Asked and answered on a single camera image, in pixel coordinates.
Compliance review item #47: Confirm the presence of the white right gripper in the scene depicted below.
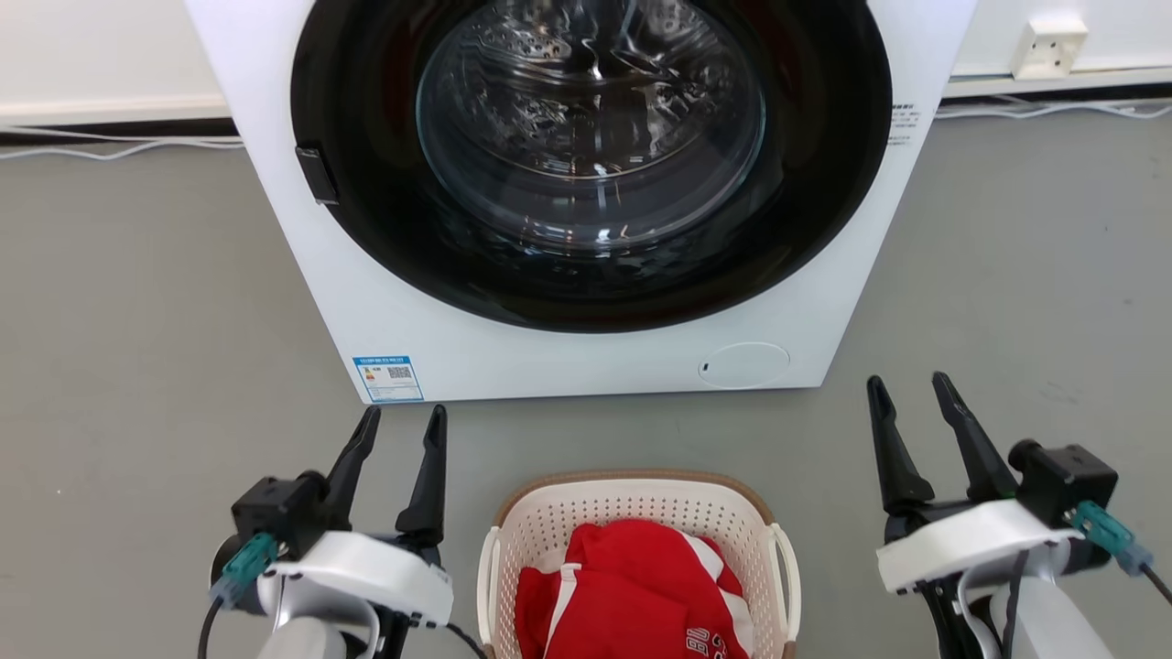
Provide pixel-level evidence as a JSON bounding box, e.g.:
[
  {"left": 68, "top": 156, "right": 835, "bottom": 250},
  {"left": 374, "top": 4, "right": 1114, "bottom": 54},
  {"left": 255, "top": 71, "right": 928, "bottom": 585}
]
[{"left": 866, "top": 370, "right": 1087, "bottom": 597}]

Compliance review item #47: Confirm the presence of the red and white jersey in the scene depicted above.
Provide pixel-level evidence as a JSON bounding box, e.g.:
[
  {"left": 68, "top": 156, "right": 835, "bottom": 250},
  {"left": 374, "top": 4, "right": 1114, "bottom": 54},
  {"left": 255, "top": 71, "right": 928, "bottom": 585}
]
[{"left": 515, "top": 519, "right": 755, "bottom": 659}]

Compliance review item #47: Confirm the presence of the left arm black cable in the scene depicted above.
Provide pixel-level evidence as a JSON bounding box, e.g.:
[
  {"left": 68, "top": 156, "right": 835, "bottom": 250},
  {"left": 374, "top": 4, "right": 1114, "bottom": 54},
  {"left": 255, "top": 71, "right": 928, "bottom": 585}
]
[{"left": 196, "top": 595, "right": 226, "bottom": 659}]

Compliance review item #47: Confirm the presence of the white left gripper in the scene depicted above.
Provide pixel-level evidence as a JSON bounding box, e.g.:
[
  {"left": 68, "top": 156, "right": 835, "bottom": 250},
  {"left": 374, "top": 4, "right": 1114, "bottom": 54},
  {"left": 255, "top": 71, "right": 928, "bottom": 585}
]
[{"left": 260, "top": 405, "right": 455, "bottom": 659}]

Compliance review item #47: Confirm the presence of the white wall socket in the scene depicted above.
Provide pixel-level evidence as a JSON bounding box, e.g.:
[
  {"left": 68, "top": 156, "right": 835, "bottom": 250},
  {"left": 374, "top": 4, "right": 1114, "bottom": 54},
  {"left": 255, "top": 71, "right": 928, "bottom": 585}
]
[{"left": 1012, "top": 16, "right": 1090, "bottom": 81}]

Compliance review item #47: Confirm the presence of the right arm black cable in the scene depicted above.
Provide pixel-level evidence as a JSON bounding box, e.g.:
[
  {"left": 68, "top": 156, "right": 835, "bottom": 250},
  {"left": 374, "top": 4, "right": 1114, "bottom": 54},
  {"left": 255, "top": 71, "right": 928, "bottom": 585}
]
[{"left": 1000, "top": 549, "right": 1032, "bottom": 659}]

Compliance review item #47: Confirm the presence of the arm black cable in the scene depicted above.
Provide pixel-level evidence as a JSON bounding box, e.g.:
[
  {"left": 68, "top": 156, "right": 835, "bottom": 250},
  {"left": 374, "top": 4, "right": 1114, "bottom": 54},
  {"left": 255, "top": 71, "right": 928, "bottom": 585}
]
[
  {"left": 196, "top": 595, "right": 226, "bottom": 659},
  {"left": 1000, "top": 549, "right": 1032, "bottom": 659}
]

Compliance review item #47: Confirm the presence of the white front-load washing machine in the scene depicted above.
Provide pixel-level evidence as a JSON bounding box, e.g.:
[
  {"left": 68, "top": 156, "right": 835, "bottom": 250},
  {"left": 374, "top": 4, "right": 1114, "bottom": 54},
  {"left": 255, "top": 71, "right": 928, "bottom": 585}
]
[{"left": 183, "top": 0, "right": 979, "bottom": 405}]

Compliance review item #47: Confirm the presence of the cream perforated laundry basket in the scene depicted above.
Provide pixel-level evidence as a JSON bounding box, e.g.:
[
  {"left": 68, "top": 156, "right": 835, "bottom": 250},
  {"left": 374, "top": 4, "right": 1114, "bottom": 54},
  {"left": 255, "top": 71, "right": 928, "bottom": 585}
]
[{"left": 476, "top": 470, "right": 803, "bottom": 659}]

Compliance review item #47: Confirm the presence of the dark round washer door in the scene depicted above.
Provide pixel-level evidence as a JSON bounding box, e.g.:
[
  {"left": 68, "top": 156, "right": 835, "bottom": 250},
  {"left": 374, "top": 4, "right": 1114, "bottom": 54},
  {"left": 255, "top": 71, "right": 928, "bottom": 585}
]
[{"left": 290, "top": 0, "right": 894, "bottom": 334}]

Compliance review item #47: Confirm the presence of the white floor cable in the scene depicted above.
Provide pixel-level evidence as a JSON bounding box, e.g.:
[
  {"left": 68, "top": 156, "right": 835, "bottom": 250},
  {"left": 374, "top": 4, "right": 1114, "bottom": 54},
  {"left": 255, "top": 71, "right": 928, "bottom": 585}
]
[
  {"left": 0, "top": 135, "right": 244, "bottom": 163},
  {"left": 934, "top": 95, "right": 1172, "bottom": 122}
]

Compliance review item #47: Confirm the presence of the blue energy label sticker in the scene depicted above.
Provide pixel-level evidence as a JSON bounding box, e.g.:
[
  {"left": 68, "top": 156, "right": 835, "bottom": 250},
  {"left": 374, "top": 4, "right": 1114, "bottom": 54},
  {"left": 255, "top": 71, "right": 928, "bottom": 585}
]
[{"left": 353, "top": 355, "right": 426, "bottom": 405}]

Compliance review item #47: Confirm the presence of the round white filter cover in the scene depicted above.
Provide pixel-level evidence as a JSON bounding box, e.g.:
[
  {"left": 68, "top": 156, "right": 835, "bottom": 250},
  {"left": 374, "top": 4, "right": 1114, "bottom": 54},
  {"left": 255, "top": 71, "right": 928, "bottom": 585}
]
[{"left": 698, "top": 342, "right": 791, "bottom": 391}]

